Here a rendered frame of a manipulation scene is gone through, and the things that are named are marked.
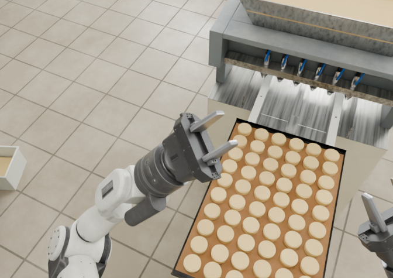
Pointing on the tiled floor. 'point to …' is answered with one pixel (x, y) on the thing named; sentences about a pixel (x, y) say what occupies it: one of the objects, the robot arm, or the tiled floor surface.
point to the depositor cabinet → (216, 134)
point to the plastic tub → (11, 167)
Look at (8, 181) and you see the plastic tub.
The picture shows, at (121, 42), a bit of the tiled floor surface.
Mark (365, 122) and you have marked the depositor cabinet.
